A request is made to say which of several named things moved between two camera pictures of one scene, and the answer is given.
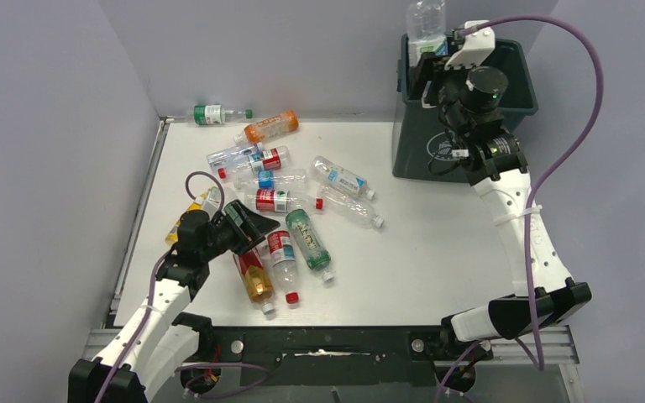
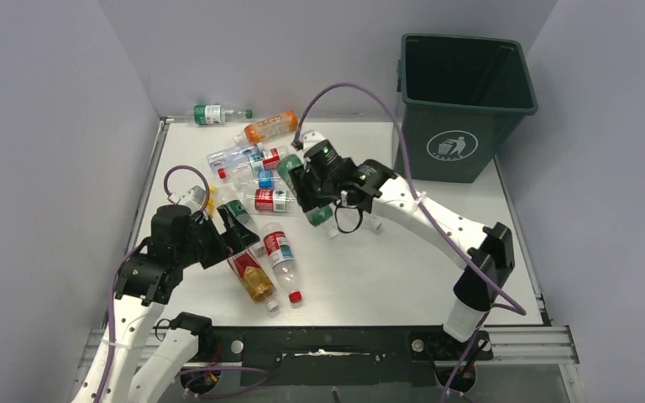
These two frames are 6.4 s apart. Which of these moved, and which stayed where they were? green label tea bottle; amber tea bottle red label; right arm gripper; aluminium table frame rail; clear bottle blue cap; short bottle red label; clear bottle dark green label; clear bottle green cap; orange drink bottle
Moved: right arm gripper; clear bottle dark green label; green label tea bottle
Stayed: clear bottle blue cap; orange drink bottle; short bottle red label; amber tea bottle red label; clear bottle green cap; aluminium table frame rail
